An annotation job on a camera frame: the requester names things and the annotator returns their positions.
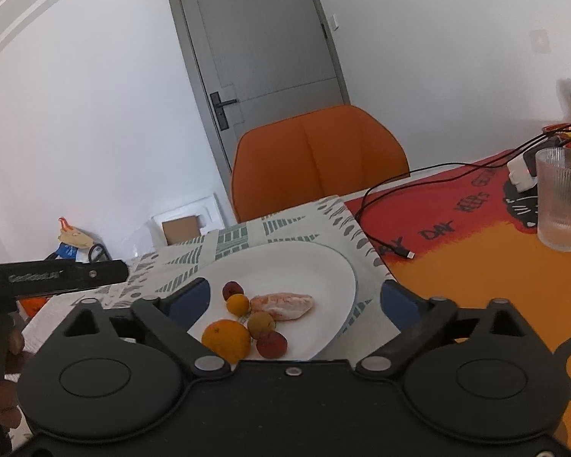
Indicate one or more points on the dark red plum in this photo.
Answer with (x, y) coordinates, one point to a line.
(271, 344)
(233, 289)

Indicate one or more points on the grey door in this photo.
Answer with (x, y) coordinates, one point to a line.
(266, 43)

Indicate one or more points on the person's left hand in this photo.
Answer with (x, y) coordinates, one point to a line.
(2, 409)

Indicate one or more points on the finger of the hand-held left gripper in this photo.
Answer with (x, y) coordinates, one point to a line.
(76, 275)

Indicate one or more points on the cardboard box with foam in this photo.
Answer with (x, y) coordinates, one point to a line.
(207, 209)

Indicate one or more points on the peeled banana piece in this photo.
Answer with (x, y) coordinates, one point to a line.
(281, 305)

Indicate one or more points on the blue plastic bag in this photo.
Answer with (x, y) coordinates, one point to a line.
(65, 251)

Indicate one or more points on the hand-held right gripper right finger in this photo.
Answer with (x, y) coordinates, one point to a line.
(399, 304)

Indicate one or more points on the orange and red tablecloth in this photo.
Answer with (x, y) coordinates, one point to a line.
(476, 285)

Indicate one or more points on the rubber chicken toy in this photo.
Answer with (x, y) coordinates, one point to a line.
(76, 235)

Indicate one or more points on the patterned white tablecloth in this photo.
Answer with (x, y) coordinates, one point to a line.
(290, 223)

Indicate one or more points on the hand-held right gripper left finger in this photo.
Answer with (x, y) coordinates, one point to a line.
(190, 302)

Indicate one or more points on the small white wall switch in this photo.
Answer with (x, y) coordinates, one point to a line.
(333, 22)

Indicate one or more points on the orange chair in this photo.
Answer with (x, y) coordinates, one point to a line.
(314, 162)

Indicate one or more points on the ribbed glass cup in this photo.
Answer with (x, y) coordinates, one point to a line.
(564, 200)

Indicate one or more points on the small yellow-brown fruit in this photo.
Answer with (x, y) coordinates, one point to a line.
(260, 324)

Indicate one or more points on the large orange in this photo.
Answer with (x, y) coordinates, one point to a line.
(226, 340)

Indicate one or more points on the small orange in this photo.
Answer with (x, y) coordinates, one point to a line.
(238, 304)

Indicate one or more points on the white plate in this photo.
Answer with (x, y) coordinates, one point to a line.
(304, 271)

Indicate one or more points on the white charger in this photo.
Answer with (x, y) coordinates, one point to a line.
(521, 171)

